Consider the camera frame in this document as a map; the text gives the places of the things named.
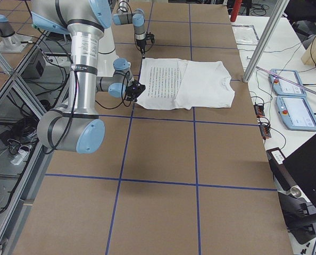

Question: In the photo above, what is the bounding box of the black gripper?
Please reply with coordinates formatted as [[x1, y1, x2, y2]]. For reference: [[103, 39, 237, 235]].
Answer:
[[125, 81, 146, 102], [136, 32, 155, 59]]

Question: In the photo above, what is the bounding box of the white printed t-shirt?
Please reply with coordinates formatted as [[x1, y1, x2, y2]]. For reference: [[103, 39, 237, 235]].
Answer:
[[137, 58, 235, 110]]

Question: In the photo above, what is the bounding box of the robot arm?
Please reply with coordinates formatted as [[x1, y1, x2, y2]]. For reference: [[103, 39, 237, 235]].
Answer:
[[31, 1, 148, 154], [113, 1, 155, 59]]

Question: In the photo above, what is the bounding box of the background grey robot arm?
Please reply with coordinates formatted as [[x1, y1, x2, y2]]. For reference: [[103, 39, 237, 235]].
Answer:
[[0, 14, 32, 53]]

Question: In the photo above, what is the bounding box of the grey box under table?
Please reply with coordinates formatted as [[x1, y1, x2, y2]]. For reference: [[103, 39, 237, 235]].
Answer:
[[21, 51, 46, 80]]

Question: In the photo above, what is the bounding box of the clear plastic bag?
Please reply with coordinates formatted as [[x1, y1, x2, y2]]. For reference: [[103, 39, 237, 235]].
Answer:
[[232, 24, 259, 45]]

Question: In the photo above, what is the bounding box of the red fire extinguisher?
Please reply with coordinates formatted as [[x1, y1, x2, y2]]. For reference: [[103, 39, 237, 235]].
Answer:
[[230, 0, 242, 22]]

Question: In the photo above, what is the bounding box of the upper orange circuit board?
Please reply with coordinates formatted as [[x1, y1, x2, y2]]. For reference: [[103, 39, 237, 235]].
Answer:
[[253, 104, 265, 118]]

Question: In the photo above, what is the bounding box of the orange circuit board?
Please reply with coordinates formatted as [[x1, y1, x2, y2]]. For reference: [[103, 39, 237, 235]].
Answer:
[[259, 123, 271, 140], [253, 104, 265, 118]]

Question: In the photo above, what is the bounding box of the white power strip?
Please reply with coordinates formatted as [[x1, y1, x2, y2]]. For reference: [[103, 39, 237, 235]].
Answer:
[[11, 149, 29, 166]]

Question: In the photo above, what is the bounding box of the lower orange circuit board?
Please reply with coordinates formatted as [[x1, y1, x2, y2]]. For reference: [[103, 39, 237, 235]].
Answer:
[[259, 123, 271, 140]]

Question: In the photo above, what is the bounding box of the upper blue teach pendant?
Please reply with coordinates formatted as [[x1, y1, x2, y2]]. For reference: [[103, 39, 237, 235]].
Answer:
[[269, 69, 307, 98]]

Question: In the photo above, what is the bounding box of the blue teach pendant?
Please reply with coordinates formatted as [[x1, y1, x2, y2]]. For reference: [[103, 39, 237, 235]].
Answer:
[[276, 96, 316, 131], [269, 69, 307, 98]]

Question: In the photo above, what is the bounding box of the lower blue teach pendant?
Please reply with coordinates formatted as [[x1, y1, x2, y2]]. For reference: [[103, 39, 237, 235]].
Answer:
[[276, 96, 316, 131]]

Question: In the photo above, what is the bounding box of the black laptop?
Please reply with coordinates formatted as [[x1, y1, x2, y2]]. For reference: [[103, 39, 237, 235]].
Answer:
[[283, 134, 316, 207]]

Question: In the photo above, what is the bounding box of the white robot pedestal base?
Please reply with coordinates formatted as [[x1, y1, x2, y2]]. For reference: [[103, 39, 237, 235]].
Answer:
[[94, 0, 131, 88]]

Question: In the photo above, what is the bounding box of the aluminium frame post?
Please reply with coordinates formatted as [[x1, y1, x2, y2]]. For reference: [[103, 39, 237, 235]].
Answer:
[[243, 0, 289, 83]]

